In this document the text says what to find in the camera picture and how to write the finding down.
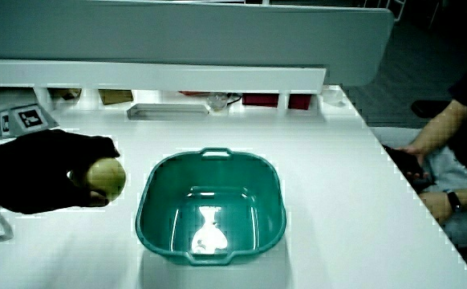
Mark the person's left hand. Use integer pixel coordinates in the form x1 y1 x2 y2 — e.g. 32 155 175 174
0 103 121 215

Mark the yellow-green pear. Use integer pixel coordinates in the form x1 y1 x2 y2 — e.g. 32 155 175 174
83 157 127 202

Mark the white desk shelf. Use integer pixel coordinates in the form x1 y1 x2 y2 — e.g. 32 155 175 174
0 59 327 113

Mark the white desk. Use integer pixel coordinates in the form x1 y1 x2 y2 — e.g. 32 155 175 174
0 78 467 289

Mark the small brown box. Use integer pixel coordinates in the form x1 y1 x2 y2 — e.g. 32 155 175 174
48 88 83 102

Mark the brown cardboard box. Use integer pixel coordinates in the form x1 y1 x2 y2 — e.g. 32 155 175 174
98 88 135 106

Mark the grey metal tray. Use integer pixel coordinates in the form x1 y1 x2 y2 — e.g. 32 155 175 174
126 103 211 121

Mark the green plastic basin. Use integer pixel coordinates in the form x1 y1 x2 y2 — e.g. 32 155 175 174
135 147 287 267

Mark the clear glass jar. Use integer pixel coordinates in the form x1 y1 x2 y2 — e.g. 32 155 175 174
206 92 229 112

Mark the grey partition panel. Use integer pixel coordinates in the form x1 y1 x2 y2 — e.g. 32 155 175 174
0 0 396 88

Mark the dark red box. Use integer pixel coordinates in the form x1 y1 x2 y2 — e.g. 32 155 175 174
242 93 280 108
287 94 312 111

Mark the black phone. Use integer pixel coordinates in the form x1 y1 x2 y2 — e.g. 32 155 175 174
382 144 435 193

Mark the black shoe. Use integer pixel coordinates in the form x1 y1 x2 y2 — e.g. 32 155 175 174
410 99 452 120

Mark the black wristwatch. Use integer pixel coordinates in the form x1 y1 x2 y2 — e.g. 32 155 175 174
445 189 463 214

